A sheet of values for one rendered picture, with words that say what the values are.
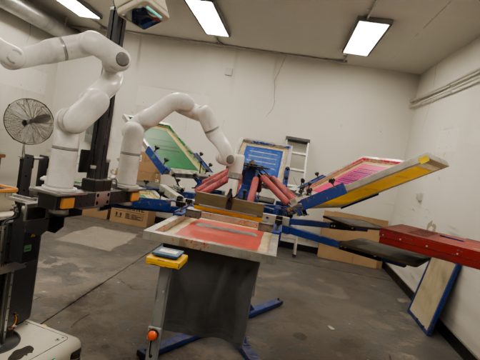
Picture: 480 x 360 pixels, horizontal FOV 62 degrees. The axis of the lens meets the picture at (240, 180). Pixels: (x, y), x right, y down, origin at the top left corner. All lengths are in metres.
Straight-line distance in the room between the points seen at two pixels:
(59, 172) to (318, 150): 5.17
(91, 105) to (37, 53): 0.28
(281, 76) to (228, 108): 0.97
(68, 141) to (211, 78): 5.15
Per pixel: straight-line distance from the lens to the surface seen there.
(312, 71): 6.54
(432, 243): 2.38
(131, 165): 1.98
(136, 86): 6.96
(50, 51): 1.65
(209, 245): 1.73
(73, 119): 1.55
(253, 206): 2.17
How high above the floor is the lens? 1.39
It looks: 4 degrees down
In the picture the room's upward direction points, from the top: 10 degrees clockwise
